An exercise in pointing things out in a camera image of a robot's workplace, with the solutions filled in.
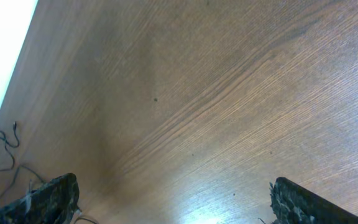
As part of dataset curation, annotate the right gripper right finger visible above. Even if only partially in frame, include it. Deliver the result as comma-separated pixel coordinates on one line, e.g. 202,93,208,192
270,177,358,224

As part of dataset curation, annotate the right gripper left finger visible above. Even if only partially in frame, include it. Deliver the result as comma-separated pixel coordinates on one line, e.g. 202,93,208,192
0,173,80,224

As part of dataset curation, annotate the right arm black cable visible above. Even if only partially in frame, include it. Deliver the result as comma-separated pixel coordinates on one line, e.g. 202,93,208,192
73,208,101,224

